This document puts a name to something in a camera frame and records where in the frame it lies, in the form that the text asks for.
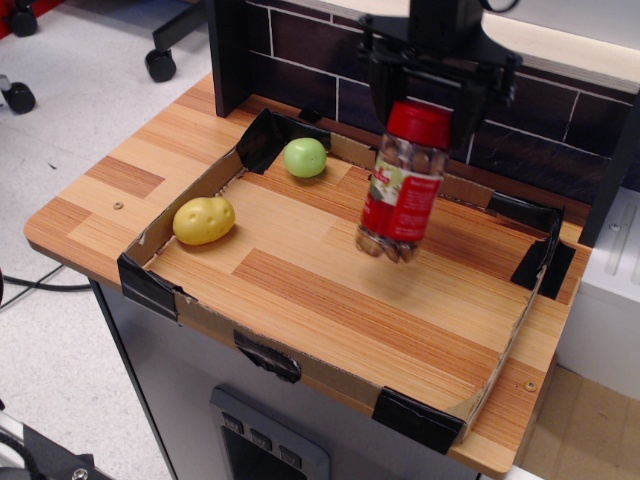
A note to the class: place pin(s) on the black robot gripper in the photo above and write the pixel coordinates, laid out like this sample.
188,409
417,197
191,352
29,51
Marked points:
441,41

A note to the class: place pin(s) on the red-capped basil spice bottle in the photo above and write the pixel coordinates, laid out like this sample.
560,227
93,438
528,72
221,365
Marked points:
405,181

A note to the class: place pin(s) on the cardboard fence with black tape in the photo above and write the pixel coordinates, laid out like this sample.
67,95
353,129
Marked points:
448,349

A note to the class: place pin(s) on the green toy apple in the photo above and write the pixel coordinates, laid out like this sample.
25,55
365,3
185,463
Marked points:
305,157

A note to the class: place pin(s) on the dark brick backsplash panel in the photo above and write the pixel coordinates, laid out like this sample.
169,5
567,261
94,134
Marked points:
560,139

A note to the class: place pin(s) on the yellow toy potato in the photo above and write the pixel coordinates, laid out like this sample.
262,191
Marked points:
203,220

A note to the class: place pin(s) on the black office chair base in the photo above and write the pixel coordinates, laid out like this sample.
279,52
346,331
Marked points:
159,61

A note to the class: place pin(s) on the grey metal cabinet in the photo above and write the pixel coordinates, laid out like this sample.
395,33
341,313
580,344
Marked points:
174,370

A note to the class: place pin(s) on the grey control panel with buttons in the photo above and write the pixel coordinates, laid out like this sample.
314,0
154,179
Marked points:
255,446

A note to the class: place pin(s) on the black chair caster wheel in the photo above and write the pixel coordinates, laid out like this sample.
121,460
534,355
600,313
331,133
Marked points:
17,95

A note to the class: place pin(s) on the black caster wheel top left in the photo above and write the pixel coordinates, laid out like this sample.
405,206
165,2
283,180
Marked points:
21,19

